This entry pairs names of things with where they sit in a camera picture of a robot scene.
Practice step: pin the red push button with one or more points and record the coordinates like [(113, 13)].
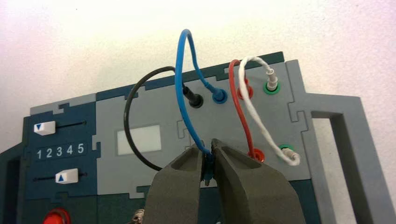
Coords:
[(55, 218)]

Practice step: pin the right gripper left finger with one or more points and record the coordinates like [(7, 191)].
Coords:
[(176, 194)]

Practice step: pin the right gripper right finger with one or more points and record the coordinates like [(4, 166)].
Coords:
[(253, 198)]

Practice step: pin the small white display window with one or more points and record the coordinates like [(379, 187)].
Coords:
[(139, 140)]

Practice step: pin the metal toggle switch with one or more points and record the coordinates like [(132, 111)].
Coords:
[(138, 217)]

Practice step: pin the dark teal grey control box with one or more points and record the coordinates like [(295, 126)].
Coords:
[(216, 120)]

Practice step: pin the white slider knob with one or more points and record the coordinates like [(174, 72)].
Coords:
[(45, 128), (66, 177)]

